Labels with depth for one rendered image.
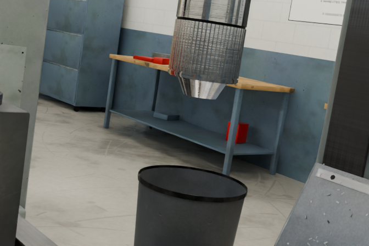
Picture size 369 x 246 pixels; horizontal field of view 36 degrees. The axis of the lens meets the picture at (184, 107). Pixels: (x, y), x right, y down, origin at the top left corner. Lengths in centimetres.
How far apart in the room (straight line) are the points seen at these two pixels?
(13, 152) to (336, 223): 39
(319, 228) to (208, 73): 41
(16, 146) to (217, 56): 37
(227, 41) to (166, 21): 692
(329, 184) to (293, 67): 499
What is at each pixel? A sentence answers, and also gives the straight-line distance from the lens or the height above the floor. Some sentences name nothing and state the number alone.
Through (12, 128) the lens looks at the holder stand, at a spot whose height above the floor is 110.
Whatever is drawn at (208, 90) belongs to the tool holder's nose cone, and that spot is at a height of 120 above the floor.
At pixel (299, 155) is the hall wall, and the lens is 564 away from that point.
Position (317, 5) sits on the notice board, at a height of 170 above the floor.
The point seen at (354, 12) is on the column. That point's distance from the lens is 75.
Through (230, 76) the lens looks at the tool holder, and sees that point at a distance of 36.
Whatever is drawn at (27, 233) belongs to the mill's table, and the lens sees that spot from 82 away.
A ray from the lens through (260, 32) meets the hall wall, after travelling 607.
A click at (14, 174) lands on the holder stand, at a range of 68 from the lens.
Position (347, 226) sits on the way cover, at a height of 104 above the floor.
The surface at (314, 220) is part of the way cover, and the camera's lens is 74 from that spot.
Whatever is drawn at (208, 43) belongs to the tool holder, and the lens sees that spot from 35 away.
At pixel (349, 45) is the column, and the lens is 75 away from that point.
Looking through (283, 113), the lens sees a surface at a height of 62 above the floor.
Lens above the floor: 123
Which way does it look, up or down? 7 degrees down
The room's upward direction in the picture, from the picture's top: 9 degrees clockwise
